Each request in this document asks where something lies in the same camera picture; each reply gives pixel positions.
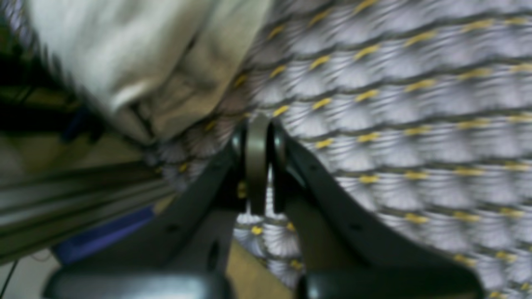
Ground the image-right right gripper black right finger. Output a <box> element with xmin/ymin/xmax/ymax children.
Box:
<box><xmin>267</xmin><ymin>120</ymin><xmax>485</xmax><ymax>299</ymax></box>

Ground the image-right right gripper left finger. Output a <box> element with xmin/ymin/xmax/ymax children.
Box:
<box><xmin>44</xmin><ymin>114</ymin><xmax>268</xmax><ymax>299</ymax></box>

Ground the light grey T-shirt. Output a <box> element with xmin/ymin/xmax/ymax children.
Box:
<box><xmin>23</xmin><ymin>0</ymin><xmax>274</xmax><ymax>145</ymax></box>

